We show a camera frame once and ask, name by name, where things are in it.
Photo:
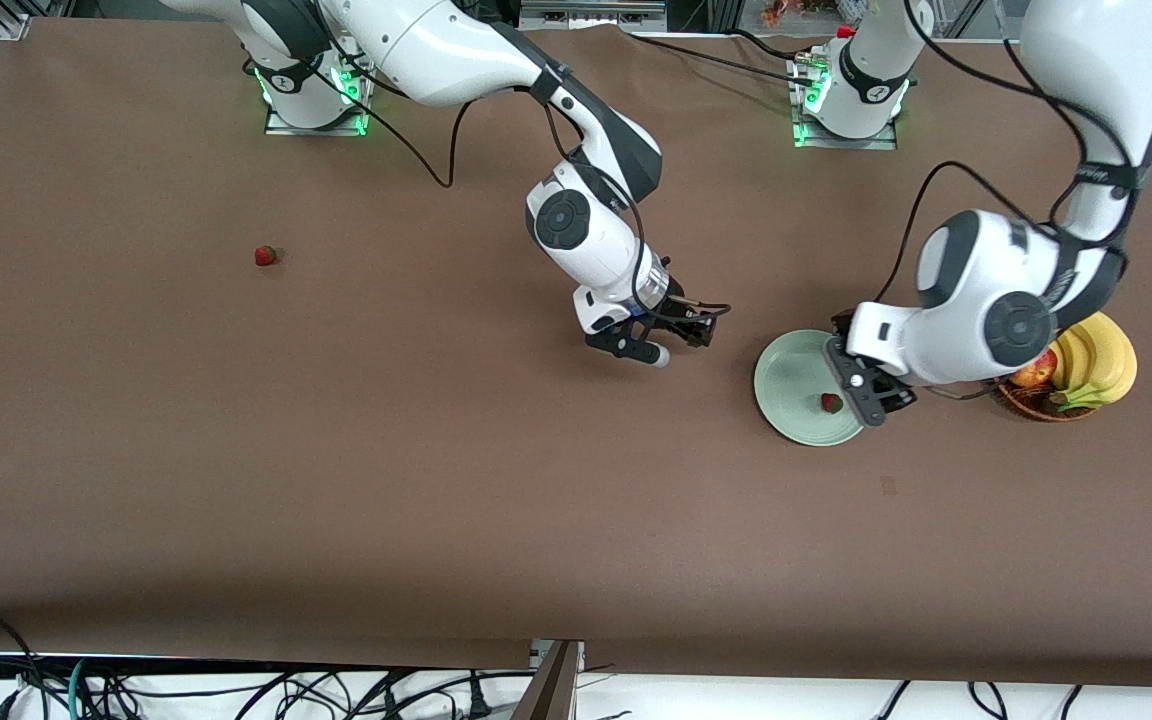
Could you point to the red strawberry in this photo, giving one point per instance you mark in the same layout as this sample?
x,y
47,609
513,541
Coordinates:
x,y
832,403
265,256

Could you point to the red apple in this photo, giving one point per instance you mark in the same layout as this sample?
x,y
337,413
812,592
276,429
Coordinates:
x,y
1036,372

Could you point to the pale green round plate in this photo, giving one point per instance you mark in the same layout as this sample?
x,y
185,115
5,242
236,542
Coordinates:
x,y
786,390

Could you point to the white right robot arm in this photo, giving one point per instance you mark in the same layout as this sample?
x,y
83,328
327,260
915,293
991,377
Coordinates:
x,y
436,50

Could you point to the grey metal box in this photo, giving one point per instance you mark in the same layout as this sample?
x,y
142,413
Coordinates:
x,y
591,12

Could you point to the brown wicker basket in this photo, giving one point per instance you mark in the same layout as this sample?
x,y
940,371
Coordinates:
x,y
1036,410

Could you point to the yellow banana bunch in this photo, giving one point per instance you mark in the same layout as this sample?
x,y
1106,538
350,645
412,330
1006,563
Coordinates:
x,y
1101,360

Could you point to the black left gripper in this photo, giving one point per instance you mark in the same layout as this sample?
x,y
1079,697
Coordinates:
x,y
892,403

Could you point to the aluminium corner bracket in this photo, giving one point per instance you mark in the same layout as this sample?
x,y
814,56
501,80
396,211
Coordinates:
x,y
14,27

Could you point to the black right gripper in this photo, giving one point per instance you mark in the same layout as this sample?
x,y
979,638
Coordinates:
x,y
678,315

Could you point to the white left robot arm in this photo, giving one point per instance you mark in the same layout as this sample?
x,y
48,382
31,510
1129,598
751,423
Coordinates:
x,y
1086,50

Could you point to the brown table cover sheet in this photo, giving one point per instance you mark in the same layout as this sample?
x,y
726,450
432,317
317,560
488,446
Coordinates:
x,y
536,500

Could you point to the aluminium profile post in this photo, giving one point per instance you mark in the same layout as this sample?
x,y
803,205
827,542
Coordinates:
x,y
551,685

